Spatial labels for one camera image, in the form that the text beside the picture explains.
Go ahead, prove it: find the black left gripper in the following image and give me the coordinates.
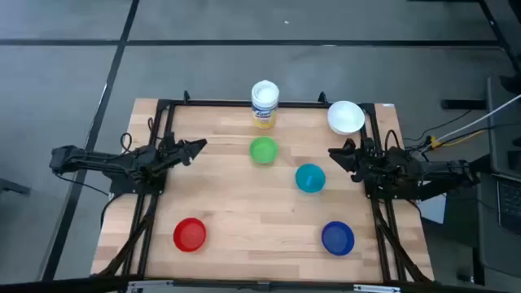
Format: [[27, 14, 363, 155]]
[[157, 132, 208, 168]]

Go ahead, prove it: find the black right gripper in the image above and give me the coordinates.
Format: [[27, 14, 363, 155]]
[[327, 137, 378, 183]]

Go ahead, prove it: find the blue plastic bowl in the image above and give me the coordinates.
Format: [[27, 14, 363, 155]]
[[321, 221, 356, 257]]

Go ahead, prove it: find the red plastic bowl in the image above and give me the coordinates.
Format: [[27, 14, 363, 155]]
[[173, 216, 208, 253]]

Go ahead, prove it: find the white bowl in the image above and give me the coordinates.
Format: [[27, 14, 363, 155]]
[[326, 100, 366, 136]]

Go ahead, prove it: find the white-lidded wipes canister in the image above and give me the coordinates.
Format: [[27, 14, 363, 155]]
[[250, 79, 281, 130]]

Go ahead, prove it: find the black floor stand foot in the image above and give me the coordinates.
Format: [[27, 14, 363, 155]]
[[440, 98, 488, 111]]

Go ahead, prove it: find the black overhead rig bar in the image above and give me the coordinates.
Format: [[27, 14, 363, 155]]
[[0, 274, 521, 293]]

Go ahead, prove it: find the dark grey side desk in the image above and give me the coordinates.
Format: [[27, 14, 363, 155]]
[[474, 76, 521, 286]]

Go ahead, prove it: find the black laptop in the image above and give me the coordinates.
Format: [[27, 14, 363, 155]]
[[494, 175, 521, 239]]

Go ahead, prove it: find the black aluminium table frame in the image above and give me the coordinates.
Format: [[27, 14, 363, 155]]
[[92, 97, 433, 285]]

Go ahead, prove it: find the black cable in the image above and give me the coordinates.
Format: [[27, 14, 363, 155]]
[[402, 108, 473, 143]]

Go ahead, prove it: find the yellow cable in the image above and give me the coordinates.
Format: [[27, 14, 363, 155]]
[[430, 129, 485, 149]]

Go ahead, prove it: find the white cable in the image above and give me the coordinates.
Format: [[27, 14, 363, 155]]
[[436, 93, 521, 142]]

